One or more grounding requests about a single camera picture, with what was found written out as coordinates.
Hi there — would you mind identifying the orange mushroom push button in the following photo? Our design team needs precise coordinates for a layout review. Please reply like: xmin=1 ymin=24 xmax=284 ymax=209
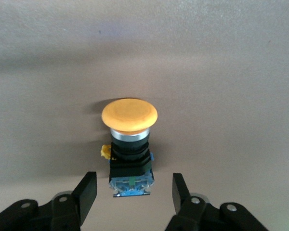
xmin=100 ymin=98 xmax=158 ymax=198

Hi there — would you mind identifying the brown table mat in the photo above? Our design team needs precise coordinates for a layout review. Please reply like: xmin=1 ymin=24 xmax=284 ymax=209
xmin=0 ymin=0 xmax=289 ymax=231

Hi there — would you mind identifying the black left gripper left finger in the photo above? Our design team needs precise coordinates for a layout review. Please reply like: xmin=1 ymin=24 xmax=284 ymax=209
xmin=0 ymin=171 xmax=97 ymax=231

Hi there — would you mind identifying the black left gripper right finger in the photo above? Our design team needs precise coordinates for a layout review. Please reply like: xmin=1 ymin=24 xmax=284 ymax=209
xmin=165 ymin=173 xmax=268 ymax=231

